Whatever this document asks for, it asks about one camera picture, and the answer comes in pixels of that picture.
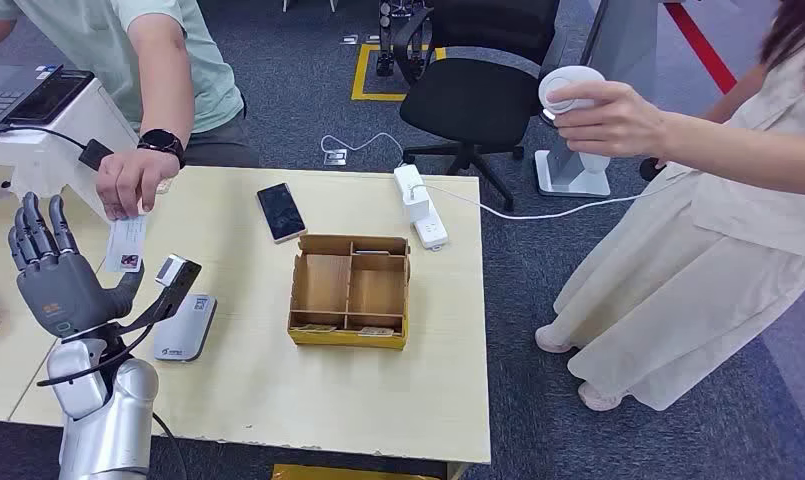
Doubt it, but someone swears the long white charger cable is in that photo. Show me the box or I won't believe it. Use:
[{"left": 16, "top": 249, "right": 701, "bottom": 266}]
[{"left": 411, "top": 173, "right": 695, "bottom": 223}]

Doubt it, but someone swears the yellow box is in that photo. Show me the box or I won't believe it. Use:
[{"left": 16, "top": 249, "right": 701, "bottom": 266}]
[{"left": 271, "top": 463, "right": 443, "bottom": 480}]

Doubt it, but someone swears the crumpled white paper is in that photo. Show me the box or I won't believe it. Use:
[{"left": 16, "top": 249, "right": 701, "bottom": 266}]
[{"left": 7, "top": 165, "right": 65, "bottom": 202}]

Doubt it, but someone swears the white power strip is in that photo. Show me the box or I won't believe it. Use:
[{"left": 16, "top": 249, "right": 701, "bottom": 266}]
[{"left": 393, "top": 163, "right": 450, "bottom": 252}]

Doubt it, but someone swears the person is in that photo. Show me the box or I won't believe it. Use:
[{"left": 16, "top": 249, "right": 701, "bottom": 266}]
[
  {"left": 534, "top": 0, "right": 805, "bottom": 413},
  {"left": 0, "top": 0, "right": 261, "bottom": 222}
]

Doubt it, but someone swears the white handheld device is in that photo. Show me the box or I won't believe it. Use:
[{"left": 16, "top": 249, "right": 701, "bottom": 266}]
[{"left": 538, "top": 64, "right": 613, "bottom": 176}]

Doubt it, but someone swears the yellow floor tape square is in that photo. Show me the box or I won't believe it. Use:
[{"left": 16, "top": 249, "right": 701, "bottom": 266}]
[{"left": 350, "top": 43, "right": 447, "bottom": 103}]

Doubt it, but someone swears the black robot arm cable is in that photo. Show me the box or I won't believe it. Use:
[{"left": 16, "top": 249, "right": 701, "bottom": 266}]
[{"left": 36, "top": 311, "right": 191, "bottom": 480}]

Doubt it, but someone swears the black smartphone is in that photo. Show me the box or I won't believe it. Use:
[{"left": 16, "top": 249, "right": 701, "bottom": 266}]
[{"left": 256, "top": 182, "right": 309, "bottom": 245}]

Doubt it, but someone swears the white charger plug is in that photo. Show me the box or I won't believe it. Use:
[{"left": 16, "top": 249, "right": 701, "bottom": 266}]
[{"left": 402, "top": 184, "right": 432, "bottom": 224}]

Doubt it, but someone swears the black metal frame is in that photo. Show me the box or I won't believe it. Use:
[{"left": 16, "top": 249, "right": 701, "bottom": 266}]
[{"left": 375, "top": 0, "right": 436, "bottom": 77}]

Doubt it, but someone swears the grey kiosk stand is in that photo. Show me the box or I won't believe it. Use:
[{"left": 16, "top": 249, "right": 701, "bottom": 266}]
[{"left": 534, "top": 0, "right": 662, "bottom": 199}]

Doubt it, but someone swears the pale pink sneaker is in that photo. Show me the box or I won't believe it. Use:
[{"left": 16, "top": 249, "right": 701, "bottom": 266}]
[
  {"left": 534, "top": 323, "right": 576, "bottom": 354},
  {"left": 577, "top": 382, "right": 625, "bottom": 413}
]

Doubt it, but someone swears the black adapter box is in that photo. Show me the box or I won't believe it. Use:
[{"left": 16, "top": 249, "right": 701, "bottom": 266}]
[{"left": 78, "top": 137, "right": 115, "bottom": 172}]

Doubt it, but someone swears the black office chair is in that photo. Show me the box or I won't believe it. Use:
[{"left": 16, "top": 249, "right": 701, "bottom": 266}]
[{"left": 393, "top": 0, "right": 562, "bottom": 212}]

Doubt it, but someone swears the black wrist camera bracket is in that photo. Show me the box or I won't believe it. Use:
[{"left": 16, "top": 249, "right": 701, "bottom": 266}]
[{"left": 113, "top": 256, "right": 203, "bottom": 336}]

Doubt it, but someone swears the wooden divided organizer box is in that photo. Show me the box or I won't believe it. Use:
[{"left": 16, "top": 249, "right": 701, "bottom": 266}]
[{"left": 287, "top": 233, "right": 412, "bottom": 351}]

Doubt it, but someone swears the white power strip cord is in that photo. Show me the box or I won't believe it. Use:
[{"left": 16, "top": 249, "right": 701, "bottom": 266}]
[{"left": 320, "top": 132, "right": 405, "bottom": 167}]

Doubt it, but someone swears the white ID card with photo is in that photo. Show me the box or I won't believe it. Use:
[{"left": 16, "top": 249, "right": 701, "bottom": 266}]
[{"left": 103, "top": 215, "right": 149, "bottom": 275}]

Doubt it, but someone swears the thin black adapter cable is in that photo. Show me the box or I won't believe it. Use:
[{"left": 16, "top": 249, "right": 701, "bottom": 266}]
[{"left": 0, "top": 123, "right": 89, "bottom": 152}]

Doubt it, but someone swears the white display stand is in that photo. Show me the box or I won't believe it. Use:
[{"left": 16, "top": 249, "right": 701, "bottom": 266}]
[{"left": 0, "top": 76, "right": 142, "bottom": 223}]

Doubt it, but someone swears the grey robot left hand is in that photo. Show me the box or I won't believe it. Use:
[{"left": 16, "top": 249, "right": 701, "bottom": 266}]
[{"left": 7, "top": 192, "right": 146, "bottom": 340}]

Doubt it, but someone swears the person's left hand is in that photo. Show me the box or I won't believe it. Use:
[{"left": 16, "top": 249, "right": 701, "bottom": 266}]
[
  {"left": 95, "top": 148, "right": 181, "bottom": 222},
  {"left": 546, "top": 80, "right": 670, "bottom": 160}
]

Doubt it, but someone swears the red floor tape line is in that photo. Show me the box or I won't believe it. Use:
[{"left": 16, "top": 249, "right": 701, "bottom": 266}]
[{"left": 663, "top": 1, "right": 739, "bottom": 95}]

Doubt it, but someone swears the black wristwatch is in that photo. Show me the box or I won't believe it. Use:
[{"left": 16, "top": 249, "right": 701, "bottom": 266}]
[{"left": 136, "top": 129, "right": 187, "bottom": 170}]

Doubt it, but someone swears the grey-white card reader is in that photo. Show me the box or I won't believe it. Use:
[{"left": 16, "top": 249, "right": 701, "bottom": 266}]
[{"left": 152, "top": 294, "right": 218, "bottom": 363}]

